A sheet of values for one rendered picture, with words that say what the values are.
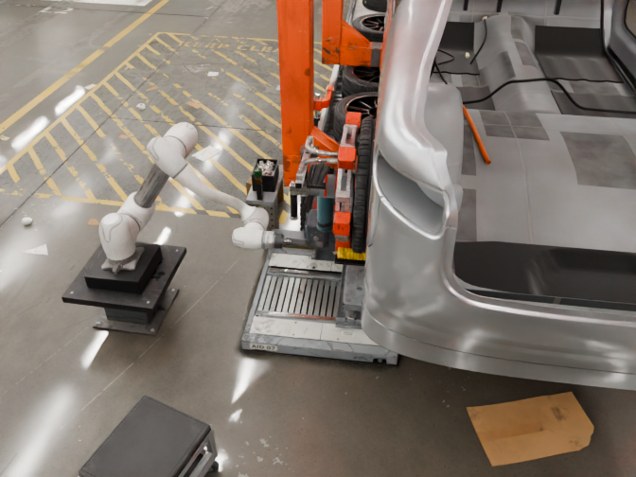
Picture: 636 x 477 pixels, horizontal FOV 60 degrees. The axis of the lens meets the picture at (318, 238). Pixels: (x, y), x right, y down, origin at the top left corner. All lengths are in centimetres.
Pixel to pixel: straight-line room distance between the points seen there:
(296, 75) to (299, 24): 26
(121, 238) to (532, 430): 222
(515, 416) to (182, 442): 157
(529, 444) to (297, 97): 205
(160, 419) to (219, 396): 52
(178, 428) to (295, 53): 184
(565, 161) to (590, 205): 27
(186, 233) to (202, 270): 41
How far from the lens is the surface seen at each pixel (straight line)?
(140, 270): 306
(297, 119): 307
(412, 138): 153
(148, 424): 247
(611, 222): 264
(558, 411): 306
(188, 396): 294
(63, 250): 399
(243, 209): 281
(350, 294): 303
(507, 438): 288
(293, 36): 290
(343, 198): 245
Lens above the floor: 235
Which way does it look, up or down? 39 degrees down
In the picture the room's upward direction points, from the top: 1 degrees clockwise
